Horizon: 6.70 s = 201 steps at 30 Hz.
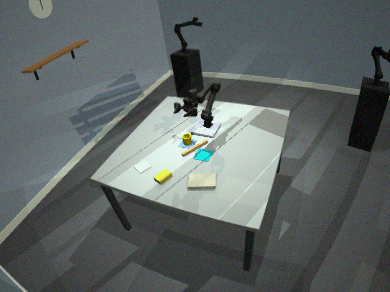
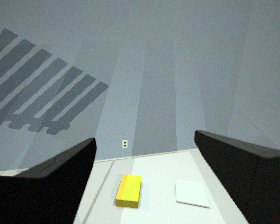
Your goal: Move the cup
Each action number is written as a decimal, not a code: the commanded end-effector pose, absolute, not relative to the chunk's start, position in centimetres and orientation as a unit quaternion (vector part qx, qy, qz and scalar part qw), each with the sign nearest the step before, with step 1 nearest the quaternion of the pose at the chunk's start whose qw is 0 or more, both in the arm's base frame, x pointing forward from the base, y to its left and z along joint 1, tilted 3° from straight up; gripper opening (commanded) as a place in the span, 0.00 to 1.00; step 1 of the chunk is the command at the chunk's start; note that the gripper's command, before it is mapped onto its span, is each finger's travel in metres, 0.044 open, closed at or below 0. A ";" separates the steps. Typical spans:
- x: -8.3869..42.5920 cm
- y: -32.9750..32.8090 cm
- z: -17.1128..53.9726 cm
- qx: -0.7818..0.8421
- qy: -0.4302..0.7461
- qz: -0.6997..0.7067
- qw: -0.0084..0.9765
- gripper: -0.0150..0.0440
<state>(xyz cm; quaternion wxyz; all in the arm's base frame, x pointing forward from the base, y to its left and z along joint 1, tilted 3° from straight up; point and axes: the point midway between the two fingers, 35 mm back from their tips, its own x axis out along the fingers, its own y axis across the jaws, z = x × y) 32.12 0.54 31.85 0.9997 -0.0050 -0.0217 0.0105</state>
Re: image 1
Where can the yellow rectangular block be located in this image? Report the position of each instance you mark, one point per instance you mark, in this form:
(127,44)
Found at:
(162,176)

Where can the beige flat box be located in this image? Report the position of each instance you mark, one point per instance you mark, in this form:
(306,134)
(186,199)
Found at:
(202,181)

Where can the tan wooden flat bar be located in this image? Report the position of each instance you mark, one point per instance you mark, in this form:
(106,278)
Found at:
(194,148)

